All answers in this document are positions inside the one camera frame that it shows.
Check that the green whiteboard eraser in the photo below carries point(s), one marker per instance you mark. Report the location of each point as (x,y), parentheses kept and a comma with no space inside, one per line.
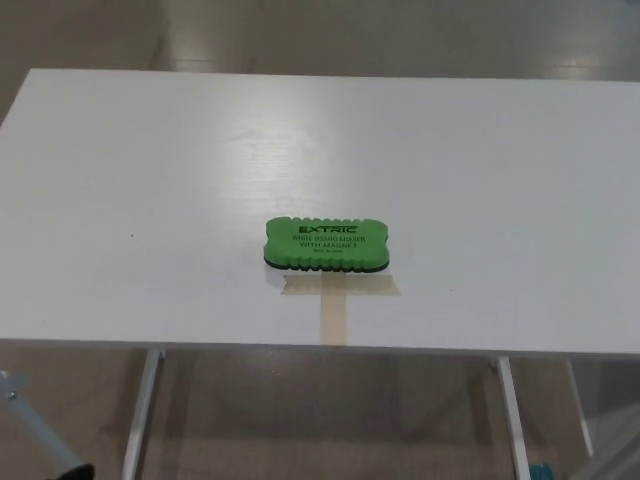
(325,245)

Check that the short beige tape strip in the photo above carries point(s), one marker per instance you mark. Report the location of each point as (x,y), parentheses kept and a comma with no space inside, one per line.
(375,287)

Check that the teal object on floor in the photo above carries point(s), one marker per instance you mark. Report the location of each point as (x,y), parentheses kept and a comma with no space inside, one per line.
(542,472)

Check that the white table leg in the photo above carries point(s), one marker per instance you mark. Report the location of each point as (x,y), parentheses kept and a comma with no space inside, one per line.
(580,410)
(140,420)
(512,420)

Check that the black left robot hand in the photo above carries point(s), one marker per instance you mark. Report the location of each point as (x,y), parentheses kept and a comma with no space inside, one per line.
(77,473)

